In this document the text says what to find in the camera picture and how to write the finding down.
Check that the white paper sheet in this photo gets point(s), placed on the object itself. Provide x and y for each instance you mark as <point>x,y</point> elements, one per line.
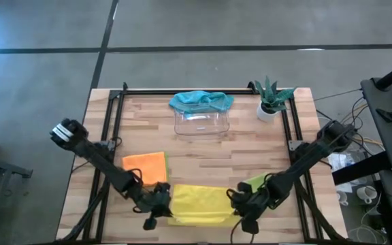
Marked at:
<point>344,187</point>

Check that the white plastic bag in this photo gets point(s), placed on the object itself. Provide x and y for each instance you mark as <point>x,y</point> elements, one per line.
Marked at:
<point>340,161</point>

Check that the yellow microfiber towel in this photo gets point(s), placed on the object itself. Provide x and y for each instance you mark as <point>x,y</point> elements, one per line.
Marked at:
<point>199,204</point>

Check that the orange microfiber towel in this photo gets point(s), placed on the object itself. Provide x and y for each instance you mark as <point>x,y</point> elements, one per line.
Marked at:
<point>145,166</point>

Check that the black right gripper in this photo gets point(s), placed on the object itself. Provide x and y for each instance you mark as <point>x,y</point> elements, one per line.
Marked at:
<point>252,206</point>

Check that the white mug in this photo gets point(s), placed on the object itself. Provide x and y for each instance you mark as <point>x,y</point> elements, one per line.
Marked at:
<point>366,194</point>
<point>343,198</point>

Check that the black side desk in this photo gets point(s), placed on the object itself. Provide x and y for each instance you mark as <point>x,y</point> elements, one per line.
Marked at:
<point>391,153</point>

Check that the black metal floor beam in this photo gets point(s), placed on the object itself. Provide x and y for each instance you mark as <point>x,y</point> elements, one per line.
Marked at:
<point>359,170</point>

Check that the blue microfiber towel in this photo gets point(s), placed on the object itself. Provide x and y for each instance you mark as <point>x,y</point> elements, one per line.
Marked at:
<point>201,100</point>

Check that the clear plastic bin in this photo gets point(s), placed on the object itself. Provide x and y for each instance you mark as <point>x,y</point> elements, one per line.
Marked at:
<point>201,124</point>

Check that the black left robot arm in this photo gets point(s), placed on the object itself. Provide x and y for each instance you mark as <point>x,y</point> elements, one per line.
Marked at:
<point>104,166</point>

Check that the pale lime green microfiber towel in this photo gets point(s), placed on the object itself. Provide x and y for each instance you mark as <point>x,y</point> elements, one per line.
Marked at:
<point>255,180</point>

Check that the green plant in white pot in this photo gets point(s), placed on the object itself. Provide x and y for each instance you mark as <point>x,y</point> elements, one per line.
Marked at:
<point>271,98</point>

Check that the dark metal cart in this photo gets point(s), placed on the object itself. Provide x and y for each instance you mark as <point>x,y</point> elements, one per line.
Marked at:
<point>2,165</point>

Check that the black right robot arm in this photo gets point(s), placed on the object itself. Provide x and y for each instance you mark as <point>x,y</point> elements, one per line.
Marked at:
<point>305,163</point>

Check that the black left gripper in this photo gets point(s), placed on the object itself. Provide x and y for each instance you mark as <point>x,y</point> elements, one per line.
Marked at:
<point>153,204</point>

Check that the black aluminium table frame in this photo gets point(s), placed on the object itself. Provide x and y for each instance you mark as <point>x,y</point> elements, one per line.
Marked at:
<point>148,91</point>

